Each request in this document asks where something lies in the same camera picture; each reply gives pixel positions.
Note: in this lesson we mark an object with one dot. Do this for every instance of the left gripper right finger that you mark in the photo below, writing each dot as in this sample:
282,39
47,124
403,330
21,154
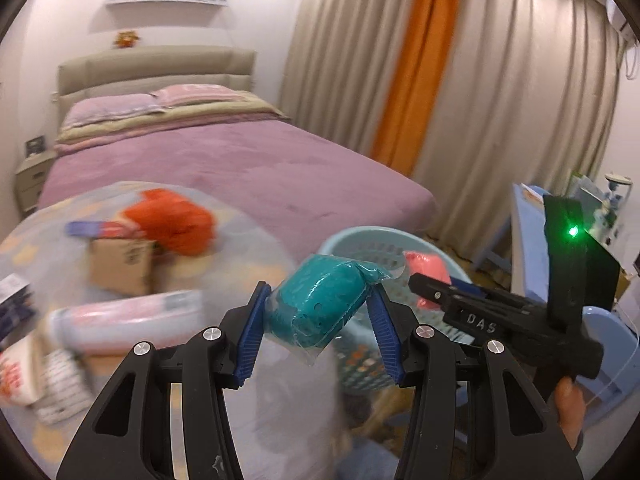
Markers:
512,433

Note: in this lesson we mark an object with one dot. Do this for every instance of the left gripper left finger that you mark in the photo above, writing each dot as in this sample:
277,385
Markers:
126,432

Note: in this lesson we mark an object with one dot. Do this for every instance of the white heart-dotted pouch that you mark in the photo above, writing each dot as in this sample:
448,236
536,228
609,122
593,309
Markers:
66,391

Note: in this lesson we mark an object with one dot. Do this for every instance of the pink drink bottle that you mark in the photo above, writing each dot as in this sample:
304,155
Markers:
114,327

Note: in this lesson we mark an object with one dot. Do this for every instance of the pink red wrapper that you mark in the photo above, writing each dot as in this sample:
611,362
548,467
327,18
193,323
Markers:
430,265

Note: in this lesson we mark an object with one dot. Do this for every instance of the blue red card box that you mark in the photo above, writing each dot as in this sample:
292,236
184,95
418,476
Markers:
15,303

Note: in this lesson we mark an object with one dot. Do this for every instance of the teal packet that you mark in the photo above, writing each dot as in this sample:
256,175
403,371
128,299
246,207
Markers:
312,305

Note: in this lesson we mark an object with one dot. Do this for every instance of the right hand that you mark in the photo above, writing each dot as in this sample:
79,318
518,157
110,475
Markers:
571,407

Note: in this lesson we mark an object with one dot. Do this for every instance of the light blue stool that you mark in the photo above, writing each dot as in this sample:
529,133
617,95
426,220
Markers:
618,376

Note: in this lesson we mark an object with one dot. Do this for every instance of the blue chair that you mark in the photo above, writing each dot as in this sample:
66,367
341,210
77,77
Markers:
529,264

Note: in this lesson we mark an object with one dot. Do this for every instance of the white red snack bag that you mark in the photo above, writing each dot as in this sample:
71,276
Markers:
21,371

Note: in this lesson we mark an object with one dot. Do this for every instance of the patterned round tablecloth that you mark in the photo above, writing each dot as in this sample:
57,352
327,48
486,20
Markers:
286,419

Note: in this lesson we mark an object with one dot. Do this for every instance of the brown cardboard box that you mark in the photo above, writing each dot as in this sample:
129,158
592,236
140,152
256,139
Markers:
122,266

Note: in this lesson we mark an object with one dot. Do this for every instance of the orange crumpled bag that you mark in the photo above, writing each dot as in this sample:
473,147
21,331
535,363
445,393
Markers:
173,221

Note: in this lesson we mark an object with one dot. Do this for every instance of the beige curtain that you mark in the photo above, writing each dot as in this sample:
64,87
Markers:
527,95

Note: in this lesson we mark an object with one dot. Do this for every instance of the grey nightstand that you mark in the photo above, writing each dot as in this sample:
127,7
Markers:
29,180

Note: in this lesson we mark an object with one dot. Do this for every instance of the bed with purple cover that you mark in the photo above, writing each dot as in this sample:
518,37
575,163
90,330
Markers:
299,187

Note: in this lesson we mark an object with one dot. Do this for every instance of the orange curtain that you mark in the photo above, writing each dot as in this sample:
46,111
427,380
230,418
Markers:
420,67

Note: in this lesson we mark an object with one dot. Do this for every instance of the air conditioner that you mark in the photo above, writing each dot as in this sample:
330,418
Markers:
618,21

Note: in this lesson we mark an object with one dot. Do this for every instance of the purple pillow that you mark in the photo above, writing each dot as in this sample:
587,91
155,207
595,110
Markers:
106,108

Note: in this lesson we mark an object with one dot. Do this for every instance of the pink pillow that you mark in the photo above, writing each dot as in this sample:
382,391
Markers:
192,94

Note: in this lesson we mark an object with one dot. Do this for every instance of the beige folded quilt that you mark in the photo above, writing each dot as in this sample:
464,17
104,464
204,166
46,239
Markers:
249,109

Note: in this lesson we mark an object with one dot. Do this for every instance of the beige padded headboard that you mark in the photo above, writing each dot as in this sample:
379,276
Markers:
147,69

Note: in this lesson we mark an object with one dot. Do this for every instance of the orange plush toy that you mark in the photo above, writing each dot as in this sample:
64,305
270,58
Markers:
126,39

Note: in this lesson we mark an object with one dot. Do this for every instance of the black picture frame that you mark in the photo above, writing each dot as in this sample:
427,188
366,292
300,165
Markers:
35,146

